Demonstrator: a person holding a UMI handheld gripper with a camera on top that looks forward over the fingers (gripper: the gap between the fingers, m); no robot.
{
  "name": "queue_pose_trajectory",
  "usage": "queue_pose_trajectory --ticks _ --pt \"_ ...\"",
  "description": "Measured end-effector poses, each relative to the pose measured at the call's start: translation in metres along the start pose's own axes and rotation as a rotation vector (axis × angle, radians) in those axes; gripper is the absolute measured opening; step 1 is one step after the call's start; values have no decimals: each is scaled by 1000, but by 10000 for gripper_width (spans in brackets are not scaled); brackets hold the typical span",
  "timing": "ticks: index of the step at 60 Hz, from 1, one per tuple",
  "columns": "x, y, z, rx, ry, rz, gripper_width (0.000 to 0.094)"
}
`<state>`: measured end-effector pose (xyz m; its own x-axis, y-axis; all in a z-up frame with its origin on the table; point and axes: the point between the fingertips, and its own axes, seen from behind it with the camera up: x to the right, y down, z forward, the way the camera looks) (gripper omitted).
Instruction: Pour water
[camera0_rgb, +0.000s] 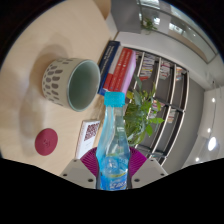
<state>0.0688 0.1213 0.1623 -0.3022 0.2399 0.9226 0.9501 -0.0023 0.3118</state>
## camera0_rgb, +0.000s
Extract small green plant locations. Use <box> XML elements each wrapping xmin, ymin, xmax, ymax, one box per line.
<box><xmin>139</xmin><ymin>17</ymin><xmax>158</xmax><ymax>34</ymax></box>

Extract wooden chair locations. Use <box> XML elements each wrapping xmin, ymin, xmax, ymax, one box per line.
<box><xmin>93</xmin><ymin>0</ymin><xmax>113</xmax><ymax>19</ymax></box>

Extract green potted plant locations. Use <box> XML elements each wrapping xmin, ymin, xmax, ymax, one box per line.
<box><xmin>123</xmin><ymin>74</ymin><xmax>166</xmax><ymax>148</ymax></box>

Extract clear bottle with blue cap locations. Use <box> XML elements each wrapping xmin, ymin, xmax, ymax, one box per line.
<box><xmin>95</xmin><ymin>91</ymin><xmax>131</xmax><ymax>191</ymax></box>

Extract grey wall shelf unit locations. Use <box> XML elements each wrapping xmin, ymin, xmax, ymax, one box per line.
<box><xmin>128</xmin><ymin>49</ymin><xmax>191</xmax><ymax>166</ymax></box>

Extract flat round red coaster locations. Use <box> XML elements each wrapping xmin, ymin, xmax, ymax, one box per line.
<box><xmin>34</xmin><ymin>127</ymin><xmax>59</xmax><ymax>157</ymax></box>

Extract red book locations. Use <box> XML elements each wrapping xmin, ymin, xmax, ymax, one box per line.
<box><xmin>111</xmin><ymin>48</ymin><xmax>134</xmax><ymax>94</ymax></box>
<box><xmin>103</xmin><ymin>47</ymin><xmax>129</xmax><ymax>92</ymax></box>

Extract dark blue book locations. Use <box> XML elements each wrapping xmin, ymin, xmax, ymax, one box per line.
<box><xmin>97</xmin><ymin>40</ymin><xmax>122</xmax><ymax>97</ymax></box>

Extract pink book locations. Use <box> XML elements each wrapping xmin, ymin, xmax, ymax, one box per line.
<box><xmin>118</xmin><ymin>49</ymin><xmax>138</xmax><ymax>96</ymax></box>

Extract ceiling lights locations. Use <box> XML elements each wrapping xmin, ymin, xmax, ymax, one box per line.
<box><xmin>195</xmin><ymin>96</ymin><xmax>218</xmax><ymax>163</ymax></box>

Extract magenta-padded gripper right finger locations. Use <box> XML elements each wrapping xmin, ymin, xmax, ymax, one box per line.
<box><xmin>128</xmin><ymin>146</ymin><xmax>169</xmax><ymax>189</ymax></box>

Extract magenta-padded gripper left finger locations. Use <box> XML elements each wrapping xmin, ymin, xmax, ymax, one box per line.
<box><xmin>59</xmin><ymin>146</ymin><xmax>101</xmax><ymax>189</ymax></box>

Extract patterned beige ceramic cup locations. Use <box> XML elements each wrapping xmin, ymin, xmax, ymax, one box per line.
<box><xmin>41</xmin><ymin>57</ymin><xmax>102</xmax><ymax>113</ymax></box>

